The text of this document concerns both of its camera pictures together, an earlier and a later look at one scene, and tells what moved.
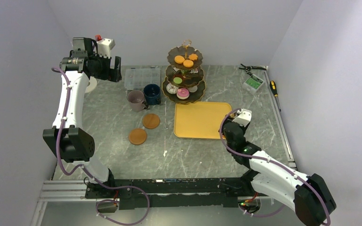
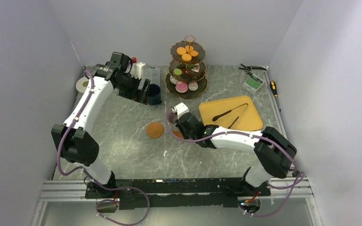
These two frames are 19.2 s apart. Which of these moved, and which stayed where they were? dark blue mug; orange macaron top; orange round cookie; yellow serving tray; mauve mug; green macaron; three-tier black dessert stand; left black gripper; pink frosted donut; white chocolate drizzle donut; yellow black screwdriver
Moved: mauve mug; orange macaron top; pink frosted donut; left black gripper; three-tier black dessert stand; yellow serving tray; green macaron; orange round cookie; white chocolate drizzle donut
Stayed: dark blue mug; yellow black screwdriver
